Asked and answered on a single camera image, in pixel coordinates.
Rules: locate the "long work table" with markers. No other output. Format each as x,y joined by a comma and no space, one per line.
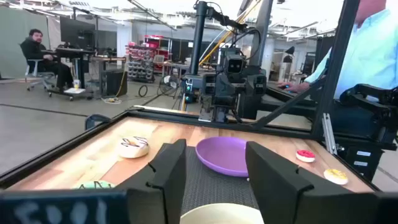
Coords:
174,64

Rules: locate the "person's hand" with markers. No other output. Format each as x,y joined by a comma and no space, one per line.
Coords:
292,87

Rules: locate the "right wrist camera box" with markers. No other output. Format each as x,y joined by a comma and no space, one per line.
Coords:
235,65

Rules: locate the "black box with white labels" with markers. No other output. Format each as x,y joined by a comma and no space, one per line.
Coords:
360,158

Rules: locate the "black vertical post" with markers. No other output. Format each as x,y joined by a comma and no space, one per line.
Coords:
198,37

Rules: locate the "small red-frosted donut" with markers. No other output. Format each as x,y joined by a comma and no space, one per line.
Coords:
305,156

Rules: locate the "dark curved bracket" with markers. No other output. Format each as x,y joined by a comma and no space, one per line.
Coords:
93,118

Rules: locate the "grey office chair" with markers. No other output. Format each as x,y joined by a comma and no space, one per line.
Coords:
38,74

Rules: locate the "seated person in dark clothes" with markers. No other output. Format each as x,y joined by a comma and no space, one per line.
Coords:
34,49

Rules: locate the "green-frosted donut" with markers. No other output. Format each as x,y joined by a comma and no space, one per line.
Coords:
93,185

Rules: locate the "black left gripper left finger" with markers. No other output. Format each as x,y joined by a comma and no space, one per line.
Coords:
164,180

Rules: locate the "standing person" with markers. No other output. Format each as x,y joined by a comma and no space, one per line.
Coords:
370,49

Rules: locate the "wooden top workbench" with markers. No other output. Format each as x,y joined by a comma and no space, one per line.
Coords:
109,59

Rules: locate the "yellow-frosted donut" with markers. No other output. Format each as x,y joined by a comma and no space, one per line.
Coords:
335,177

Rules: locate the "black vented box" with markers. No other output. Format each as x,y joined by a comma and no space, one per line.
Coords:
260,84
210,84

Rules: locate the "black computer monitor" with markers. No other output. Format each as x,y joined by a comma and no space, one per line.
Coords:
76,31

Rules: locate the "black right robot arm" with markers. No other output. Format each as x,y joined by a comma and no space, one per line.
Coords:
224,101

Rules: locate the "black standing desk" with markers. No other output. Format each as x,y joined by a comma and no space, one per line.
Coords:
74,53

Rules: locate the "purple plate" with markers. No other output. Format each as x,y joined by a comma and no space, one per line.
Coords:
220,155

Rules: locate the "black desk lamp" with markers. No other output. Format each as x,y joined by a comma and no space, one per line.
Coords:
289,51

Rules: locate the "red parts bin shelf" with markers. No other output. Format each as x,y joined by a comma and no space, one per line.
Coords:
140,62

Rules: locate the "grey box with lit LED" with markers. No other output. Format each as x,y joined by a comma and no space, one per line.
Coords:
191,88

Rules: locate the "white donut with dark drizzle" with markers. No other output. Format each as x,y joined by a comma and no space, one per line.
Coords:
133,149

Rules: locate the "cream plate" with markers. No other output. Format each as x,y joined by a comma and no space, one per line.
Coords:
220,216

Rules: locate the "silver metal bracket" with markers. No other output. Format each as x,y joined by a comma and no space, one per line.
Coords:
329,133

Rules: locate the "grey woven placemat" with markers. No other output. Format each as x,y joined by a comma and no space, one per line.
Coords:
205,189

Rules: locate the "black computer case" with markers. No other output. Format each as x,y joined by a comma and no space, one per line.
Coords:
113,82

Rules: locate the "round floor fan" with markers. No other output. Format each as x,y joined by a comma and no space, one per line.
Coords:
168,84

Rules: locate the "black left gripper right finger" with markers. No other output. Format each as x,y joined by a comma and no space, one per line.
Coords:
273,186

